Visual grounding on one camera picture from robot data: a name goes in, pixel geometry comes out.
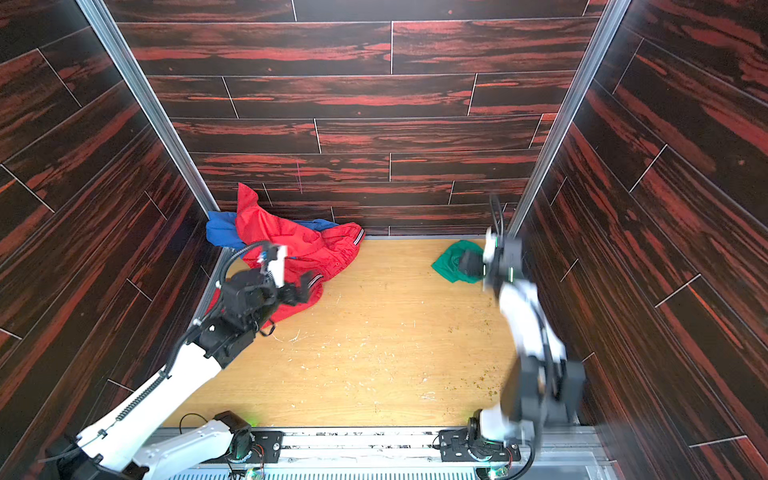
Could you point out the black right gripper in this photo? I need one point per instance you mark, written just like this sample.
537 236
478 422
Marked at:
475 264

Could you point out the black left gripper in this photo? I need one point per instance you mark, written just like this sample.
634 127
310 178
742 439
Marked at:
290 291

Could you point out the green cloth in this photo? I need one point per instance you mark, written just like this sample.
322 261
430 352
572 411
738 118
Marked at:
448 264

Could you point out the red cloth garment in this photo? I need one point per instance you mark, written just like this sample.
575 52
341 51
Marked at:
324 254

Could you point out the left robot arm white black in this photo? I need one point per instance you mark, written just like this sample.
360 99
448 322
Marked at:
116 447

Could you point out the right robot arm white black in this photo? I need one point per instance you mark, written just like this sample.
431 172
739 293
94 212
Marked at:
544 388

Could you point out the blue cloth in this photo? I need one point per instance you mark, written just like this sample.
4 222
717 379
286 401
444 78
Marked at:
221 229

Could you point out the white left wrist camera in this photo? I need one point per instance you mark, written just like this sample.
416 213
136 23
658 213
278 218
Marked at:
272 263

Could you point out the aluminium frame rail left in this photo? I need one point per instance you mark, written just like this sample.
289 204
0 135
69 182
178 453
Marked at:
108 33

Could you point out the aluminium frame rail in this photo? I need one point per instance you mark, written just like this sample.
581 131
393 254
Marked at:
108 33
606 29

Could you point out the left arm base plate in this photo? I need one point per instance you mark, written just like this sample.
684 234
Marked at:
256 446

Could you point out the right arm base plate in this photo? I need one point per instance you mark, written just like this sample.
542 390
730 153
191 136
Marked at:
459 445

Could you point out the aluminium frame rail right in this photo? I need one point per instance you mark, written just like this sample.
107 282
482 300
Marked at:
606 29

